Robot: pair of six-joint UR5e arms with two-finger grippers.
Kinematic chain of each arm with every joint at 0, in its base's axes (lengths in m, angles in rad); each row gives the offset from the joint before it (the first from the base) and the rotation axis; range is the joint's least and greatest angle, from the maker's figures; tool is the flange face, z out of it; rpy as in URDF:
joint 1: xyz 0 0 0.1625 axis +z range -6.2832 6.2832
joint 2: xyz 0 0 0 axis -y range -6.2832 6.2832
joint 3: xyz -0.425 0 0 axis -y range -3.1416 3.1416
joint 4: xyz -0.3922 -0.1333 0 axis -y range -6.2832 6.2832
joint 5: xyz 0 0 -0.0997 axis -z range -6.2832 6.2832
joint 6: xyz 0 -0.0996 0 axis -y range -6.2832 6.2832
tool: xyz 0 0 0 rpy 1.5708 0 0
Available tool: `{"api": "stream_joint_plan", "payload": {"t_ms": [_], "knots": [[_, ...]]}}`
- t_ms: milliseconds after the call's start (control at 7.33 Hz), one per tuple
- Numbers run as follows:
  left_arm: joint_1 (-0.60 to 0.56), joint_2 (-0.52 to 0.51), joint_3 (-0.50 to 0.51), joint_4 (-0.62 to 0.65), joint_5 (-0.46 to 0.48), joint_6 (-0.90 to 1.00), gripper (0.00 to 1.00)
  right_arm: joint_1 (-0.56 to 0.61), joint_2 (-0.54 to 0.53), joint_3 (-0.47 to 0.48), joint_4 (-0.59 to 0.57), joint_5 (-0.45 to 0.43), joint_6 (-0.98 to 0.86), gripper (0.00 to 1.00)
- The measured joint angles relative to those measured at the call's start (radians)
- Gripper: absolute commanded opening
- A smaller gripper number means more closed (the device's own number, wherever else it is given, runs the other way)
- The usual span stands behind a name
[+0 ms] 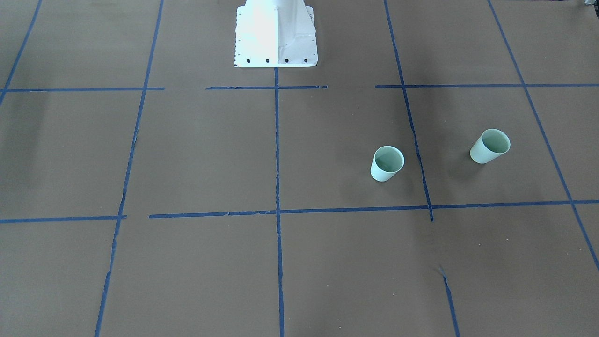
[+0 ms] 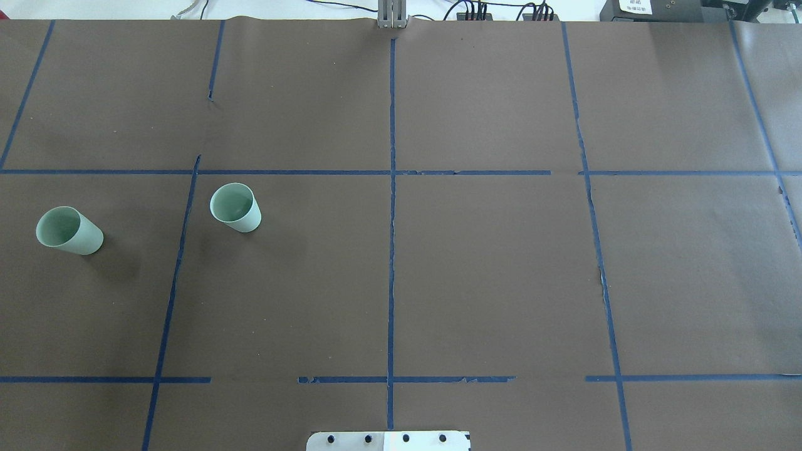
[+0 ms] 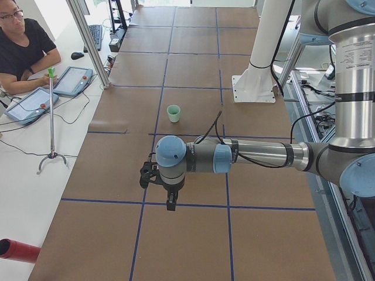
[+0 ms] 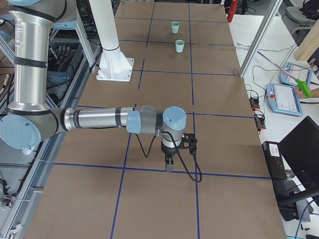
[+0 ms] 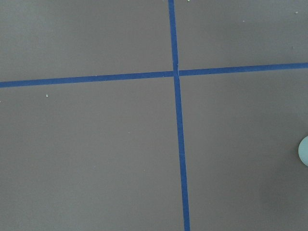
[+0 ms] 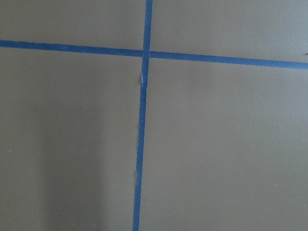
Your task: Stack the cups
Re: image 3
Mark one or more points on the blue teach pendant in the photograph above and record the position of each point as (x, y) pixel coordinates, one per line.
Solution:
(73, 81)
(29, 108)

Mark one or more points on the red cylinder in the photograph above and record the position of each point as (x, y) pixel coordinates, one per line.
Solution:
(19, 251)

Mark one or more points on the person in black shirt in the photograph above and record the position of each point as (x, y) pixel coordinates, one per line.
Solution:
(26, 49)

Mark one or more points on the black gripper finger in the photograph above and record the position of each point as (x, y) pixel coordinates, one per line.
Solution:
(171, 202)

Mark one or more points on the black computer mouse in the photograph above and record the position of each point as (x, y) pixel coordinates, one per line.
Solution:
(77, 55)

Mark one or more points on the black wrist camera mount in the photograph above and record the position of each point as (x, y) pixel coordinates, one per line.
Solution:
(149, 174)

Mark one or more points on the black keyboard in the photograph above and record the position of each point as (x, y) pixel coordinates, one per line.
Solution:
(96, 32)

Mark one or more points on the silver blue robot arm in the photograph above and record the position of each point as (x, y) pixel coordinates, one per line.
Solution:
(347, 160)

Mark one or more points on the near blue teach pendant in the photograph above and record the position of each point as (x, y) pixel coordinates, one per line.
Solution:
(29, 108)

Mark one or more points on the far blue teach pendant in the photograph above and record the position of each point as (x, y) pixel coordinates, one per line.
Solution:
(73, 81)

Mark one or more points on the aluminium frame post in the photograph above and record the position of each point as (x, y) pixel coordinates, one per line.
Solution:
(88, 41)

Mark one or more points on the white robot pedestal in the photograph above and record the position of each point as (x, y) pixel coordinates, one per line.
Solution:
(255, 84)

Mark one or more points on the green cup near pedestal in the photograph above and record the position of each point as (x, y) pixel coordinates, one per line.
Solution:
(173, 112)

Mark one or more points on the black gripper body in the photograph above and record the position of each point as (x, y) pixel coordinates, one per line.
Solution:
(171, 190)

